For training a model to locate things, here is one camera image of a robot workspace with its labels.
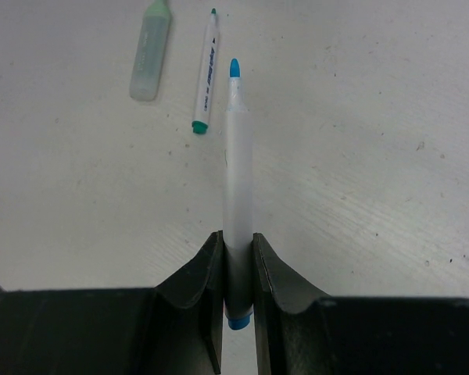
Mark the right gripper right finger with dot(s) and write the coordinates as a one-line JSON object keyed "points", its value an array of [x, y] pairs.
{"points": [[302, 330]]}

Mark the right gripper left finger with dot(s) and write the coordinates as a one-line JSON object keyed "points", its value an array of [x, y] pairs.
{"points": [[172, 328]]}

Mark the blue capped white marker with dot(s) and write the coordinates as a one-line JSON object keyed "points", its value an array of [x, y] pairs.
{"points": [[238, 203]]}

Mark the teal capped white marker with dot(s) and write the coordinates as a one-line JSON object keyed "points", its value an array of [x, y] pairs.
{"points": [[207, 69]]}

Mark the light green highlighter body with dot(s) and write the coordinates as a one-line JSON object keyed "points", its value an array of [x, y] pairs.
{"points": [[148, 60]]}

